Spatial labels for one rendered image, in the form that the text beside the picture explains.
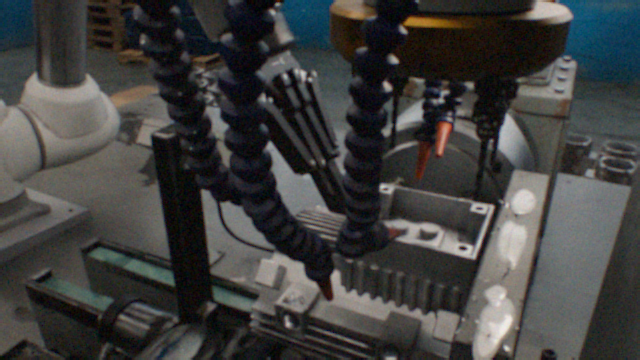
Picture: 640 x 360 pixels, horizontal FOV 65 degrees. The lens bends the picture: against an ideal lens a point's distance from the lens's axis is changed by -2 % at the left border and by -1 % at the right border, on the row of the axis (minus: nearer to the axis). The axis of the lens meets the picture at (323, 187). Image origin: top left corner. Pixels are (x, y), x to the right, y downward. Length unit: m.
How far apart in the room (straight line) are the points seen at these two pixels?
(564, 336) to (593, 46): 5.28
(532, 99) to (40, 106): 0.98
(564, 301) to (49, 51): 1.11
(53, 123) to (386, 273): 0.92
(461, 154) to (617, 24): 5.41
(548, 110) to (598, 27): 5.18
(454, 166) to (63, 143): 0.88
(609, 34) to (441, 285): 5.67
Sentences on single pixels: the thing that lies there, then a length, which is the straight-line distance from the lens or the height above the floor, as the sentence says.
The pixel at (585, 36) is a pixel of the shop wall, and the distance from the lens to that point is 6.06.
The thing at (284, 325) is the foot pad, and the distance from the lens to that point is 0.50.
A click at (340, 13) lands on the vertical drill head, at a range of 0.38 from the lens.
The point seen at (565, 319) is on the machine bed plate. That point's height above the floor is 0.80.
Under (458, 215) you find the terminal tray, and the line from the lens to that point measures 0.53.
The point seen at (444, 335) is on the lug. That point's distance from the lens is 0.46.
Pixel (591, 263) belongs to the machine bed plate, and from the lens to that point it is 1.14.
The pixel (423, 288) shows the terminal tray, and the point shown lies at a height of 1.10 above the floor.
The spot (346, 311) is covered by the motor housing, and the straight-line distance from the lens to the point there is 0.49.
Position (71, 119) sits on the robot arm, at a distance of 1.24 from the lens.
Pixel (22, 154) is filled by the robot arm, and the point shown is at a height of 0.97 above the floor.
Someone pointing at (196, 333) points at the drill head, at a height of 1.16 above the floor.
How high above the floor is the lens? 1.38
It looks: 27 degrees down
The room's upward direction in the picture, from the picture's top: straight up
